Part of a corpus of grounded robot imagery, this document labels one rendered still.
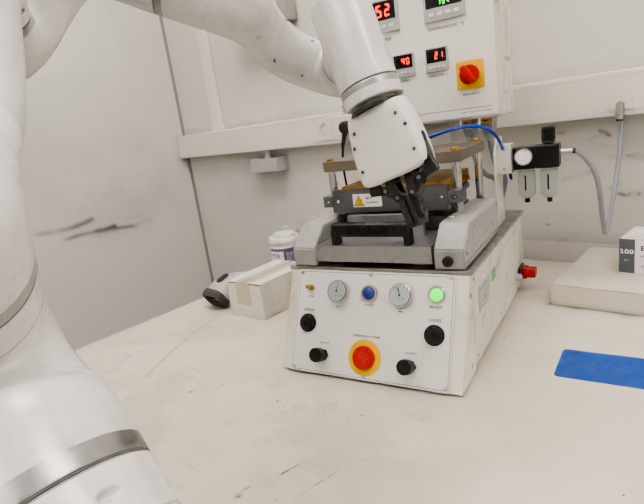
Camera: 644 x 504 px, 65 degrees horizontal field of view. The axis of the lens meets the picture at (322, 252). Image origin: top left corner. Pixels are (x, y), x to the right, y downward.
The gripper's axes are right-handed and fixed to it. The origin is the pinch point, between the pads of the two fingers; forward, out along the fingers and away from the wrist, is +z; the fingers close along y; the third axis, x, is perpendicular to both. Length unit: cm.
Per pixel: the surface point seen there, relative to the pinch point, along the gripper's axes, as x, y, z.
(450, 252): 12.0, -2.2, 7.7
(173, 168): 91, -146, -61
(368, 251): 11.0, -15.9, 3.2
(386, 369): 5.8, -17.3, 22.7
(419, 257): 11.6, -7.4, 6.9
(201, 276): 99, -162, -11
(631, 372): 22.1, 14.6, 34.6
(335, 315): 7.9, -25.0, 12.0
